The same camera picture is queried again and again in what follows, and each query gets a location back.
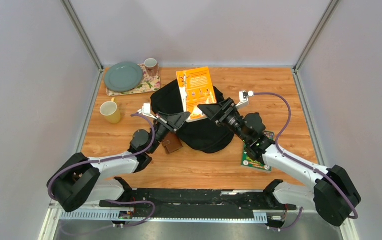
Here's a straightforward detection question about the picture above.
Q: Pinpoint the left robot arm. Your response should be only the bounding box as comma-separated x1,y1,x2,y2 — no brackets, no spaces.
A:
47,112,190,213

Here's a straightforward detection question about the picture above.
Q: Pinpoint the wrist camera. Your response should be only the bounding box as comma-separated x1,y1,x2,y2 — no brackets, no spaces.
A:
236,90,254,109
138,103,155,119

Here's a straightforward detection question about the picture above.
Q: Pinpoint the orange book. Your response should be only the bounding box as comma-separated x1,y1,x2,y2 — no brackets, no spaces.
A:
176,66,217,123

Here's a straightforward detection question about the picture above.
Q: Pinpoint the brown leather wallet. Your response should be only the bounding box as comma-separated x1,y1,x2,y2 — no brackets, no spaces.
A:
161,132,183,154

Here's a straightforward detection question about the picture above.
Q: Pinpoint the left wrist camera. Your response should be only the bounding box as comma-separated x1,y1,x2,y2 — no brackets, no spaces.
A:
138,103,155,119

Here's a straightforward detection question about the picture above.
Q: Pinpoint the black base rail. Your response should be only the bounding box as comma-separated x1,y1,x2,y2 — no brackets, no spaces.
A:
120,188,297,228

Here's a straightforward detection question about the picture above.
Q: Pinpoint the green coin book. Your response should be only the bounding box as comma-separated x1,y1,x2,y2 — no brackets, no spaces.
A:
240,144,272,173

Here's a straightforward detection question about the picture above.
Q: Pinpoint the floral tray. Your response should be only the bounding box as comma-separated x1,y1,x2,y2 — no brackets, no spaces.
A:
103,63,161,97

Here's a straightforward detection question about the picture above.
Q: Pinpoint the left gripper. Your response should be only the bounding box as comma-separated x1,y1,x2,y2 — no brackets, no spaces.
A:
148,112,190,155

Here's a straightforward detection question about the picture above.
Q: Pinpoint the yellow mug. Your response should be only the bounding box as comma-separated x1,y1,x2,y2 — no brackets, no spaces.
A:
99,97,121,124

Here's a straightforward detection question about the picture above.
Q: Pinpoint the brown patterned mug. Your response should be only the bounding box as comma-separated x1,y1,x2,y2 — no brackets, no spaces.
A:
144,58,159,77

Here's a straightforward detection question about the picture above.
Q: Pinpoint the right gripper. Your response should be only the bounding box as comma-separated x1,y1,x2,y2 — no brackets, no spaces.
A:
197,98,249,145

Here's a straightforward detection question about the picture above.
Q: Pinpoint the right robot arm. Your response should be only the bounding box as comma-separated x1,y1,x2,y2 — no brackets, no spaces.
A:
198,98,361,227

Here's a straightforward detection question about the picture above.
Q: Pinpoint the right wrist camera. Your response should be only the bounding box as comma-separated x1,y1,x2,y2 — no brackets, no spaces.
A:
236,90,254,109

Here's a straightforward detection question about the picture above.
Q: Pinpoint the black backpack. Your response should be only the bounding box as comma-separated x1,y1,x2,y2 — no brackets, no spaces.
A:
150,80,234,154

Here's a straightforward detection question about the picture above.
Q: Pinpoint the grey-green plate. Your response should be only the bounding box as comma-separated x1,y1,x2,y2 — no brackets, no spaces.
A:
104,61,143,93

